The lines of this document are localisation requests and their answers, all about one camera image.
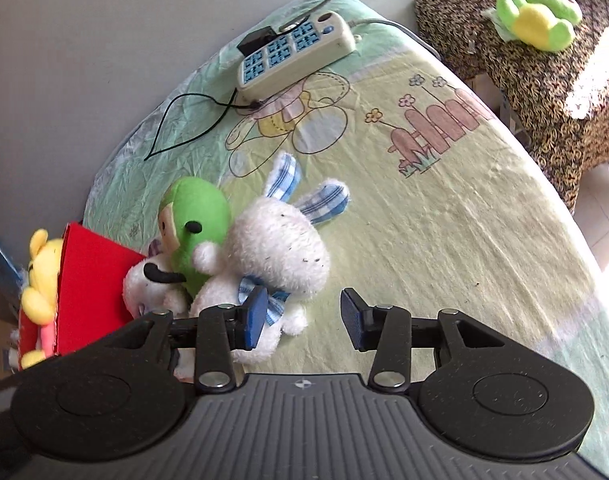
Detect white blue power strip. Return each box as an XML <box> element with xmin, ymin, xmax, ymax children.
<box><xmin>236</xmin><ymin>11</ymin><xmax>356</xmax><ymax>103</ymax></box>

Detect patterned brown cloth furniture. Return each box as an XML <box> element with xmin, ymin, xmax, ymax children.
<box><xmin>415</xmin><ymin>0</ymin><xmax>609</xmax><ymax>208</ymax></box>

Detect thin black cable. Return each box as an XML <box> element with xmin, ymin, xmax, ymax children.
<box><xmin>142</xmin><ymin>86</ymin><xmax>262</xmax><ymax>162</ymax></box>

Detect cartoon print bed sheet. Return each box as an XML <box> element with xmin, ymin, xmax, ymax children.
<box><xmin>84</xmin><ymin>0</ymin><xmax>609</xmax><ymax>474</ymax></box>

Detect black power adapter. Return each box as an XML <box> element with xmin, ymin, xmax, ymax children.
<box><xmin>237</xmin><ymin>26</ymin><xmax>278</xmax><ymax>58</ymax></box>

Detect blue hanging pouch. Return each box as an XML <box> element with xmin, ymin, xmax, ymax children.
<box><xmin>0</xmin><ymin>245</ymin><xmax>28</xmax><ymax>309</ymax></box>

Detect white power strip cord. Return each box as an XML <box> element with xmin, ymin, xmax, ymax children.
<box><xmin>351</xmin><ymin>16</ymin><xmax>443</xmax><ymax>61</ymax></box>

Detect yellow tiger plush toy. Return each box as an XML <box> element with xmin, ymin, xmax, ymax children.
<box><xmin>20</xmin><ymin>229</ymin><xmax>64</xmax><ymax>370</ymax></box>

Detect red cardboard box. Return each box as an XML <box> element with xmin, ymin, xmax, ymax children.
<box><xmin>19</xmin><ymin>223</ymin><xmax>144</xmax><ymax>364</ymax></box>

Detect green frog plush toy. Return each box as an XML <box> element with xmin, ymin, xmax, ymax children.
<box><xmin>482</xmin><ymin>0</ymin><xmax>583</xmax><ymax>52</ymax></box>

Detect white bunny plush plaid ears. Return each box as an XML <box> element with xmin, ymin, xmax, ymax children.
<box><xmin>190</xmin><ymin>152</ymin><xmax>350</xmax><ymax>365</ymax></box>

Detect green hooded doll plush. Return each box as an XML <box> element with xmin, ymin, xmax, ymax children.
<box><xmin>158</xmin><ymin>177</ymin><xmax>232</xmax><ymax>298</ymax></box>

